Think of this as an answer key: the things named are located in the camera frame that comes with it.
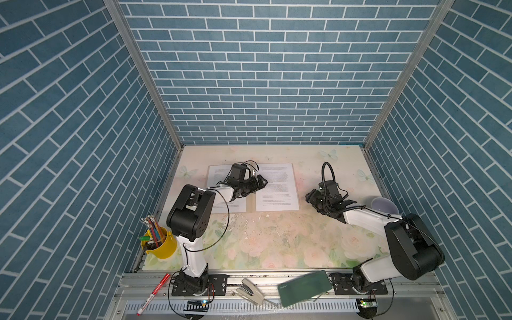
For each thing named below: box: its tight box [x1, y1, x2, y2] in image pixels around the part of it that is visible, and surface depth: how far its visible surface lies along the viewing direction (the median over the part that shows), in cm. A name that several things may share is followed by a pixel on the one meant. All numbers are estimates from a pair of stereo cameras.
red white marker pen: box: [136, 273, 171, 316], surface depth 73 cm
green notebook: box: [277, 270, 333, 308], surface depth 74 cm
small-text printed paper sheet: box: [256, 162, 300, 212], surface depth 103 cm
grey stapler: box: [236, 277, 264, 306], surface depth 72 cm
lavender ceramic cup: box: [371, 197, 400, 215], surface depth 91 cm
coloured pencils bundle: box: [141, 214, 166, 248], surface depth 75 cm
